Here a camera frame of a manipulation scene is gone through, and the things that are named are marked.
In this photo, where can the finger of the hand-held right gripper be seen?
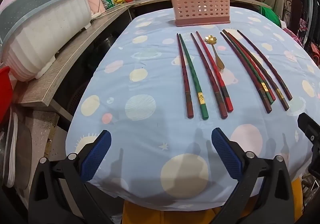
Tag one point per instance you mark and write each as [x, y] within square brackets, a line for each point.
[308, 125]

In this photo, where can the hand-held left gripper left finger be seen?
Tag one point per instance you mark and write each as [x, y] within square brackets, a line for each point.
[96, 156]

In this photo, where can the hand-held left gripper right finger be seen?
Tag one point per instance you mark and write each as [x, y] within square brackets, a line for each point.
[226, 153]

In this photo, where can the bundle of chopsticks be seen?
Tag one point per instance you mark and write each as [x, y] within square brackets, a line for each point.
[278, 93]

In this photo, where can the dark brown chopstick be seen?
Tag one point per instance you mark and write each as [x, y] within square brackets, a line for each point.
[283, 86]

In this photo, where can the bright red chopstick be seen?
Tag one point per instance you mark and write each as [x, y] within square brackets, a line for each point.
[228, 103]
[272, 96]

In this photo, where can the dark red chopstick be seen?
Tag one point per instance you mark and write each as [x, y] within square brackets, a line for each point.
[184, 76]
[218, 97]
[263, 101]

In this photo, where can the green chopstick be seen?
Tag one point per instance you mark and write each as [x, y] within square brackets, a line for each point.
[200, 95]
[263, 86]

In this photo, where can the gold flower spoon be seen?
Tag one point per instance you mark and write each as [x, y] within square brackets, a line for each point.
[219, 62]

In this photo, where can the pink perforated utensil basket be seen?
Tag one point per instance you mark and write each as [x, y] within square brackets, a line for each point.
[180, 1]

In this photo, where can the orange plastic stool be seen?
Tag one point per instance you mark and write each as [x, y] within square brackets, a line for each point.
[296, 196]

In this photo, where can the round grey pan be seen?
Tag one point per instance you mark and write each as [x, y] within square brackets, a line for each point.
[22, 156]

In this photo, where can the blue planet print tablecloth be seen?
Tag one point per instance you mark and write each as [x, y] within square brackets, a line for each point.
[150, 83]

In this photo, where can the pink floral cloth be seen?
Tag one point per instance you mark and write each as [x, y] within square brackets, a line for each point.
[303, 30]

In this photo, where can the red plastic basin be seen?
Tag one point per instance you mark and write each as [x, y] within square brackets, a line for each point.
[5, 93]

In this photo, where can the dark wooden chair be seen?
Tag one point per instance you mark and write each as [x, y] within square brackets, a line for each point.
[296, 13]

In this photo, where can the green plastic bag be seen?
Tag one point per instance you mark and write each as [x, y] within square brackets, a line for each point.
[268, 13]

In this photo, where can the white ribbed plastic tub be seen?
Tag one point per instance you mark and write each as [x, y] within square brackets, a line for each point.
[45, 31]

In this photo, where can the yellow snack packet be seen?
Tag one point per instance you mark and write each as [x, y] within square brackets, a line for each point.
[118, 0]

